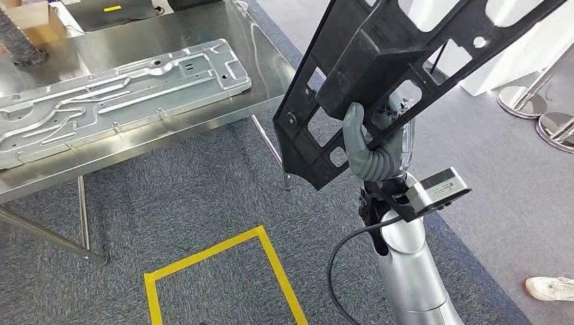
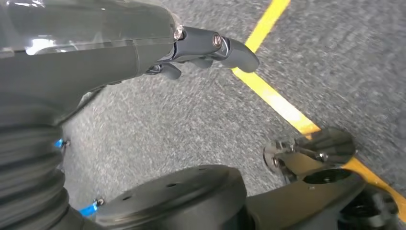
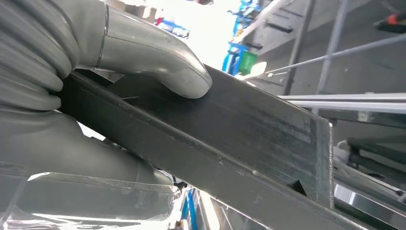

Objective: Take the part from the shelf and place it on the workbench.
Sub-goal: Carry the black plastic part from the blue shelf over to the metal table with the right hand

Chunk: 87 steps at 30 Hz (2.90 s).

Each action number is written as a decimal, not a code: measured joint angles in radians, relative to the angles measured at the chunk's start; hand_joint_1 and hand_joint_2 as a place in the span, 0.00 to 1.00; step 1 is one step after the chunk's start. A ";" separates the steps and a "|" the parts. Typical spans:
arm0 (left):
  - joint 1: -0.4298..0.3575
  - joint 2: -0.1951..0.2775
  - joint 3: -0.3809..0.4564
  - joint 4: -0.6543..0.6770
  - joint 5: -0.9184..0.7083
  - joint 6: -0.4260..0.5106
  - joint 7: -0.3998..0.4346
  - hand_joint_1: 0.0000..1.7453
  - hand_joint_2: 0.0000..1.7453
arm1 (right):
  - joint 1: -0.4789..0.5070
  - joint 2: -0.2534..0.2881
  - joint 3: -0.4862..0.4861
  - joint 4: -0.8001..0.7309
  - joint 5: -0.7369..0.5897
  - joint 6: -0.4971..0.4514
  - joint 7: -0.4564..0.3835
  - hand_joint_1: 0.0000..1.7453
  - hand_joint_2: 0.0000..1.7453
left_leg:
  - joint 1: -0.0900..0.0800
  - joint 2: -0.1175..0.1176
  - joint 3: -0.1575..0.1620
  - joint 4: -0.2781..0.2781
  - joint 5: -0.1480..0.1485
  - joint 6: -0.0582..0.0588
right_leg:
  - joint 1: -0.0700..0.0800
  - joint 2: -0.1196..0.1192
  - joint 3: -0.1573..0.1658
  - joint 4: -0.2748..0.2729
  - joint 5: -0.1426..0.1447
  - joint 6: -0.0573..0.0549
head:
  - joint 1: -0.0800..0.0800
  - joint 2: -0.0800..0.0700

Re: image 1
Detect black camera bracket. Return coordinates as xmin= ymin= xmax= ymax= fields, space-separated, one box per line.
xmin=363 ymin=177 xmax=472 ymax=224

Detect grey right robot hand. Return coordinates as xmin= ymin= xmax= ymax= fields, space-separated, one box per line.
xmin=343 ymin=94 xmax=416 ymax=173

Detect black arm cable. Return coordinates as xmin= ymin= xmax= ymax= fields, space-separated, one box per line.
xmin=326 ymin=216 xmax=405 ymax=325

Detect chrome stanchion post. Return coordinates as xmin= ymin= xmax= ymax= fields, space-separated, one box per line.
xmin=535 ymin=112 xmax=574 ymax=154
xmin=496 ymin=42 xmax=574 ymax=120

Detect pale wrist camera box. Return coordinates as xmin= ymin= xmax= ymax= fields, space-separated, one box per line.
xmin=405 ymin=167 xmax=472 ymax=212

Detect cardboard box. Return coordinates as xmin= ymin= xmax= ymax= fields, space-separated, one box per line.
xmin=0 ymin=0 xmax=68 ymax=48

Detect steel workbench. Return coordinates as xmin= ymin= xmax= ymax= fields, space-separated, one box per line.
xmin=0 ymin=0 xmax=297 ymax=265

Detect stamped silver metal panel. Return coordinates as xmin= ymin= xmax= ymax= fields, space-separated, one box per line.
xmin=0 ymin=39 xmax=252 ymax=171

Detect black flat mat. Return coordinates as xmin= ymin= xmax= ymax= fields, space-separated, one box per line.
xmin=62 ymin=0 xmax=158 ymax=33

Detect white panel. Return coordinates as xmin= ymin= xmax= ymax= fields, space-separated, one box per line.
xmin=459 ymin=0 xmax=574 ymax=98

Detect black plastic frame part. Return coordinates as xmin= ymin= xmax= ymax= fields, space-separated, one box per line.
xmin=273 ymin=0 xmax=568 ymax=192

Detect person's foot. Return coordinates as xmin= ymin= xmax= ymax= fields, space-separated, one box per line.
xmin=525 ymin=276 xmax=574 ymax=302

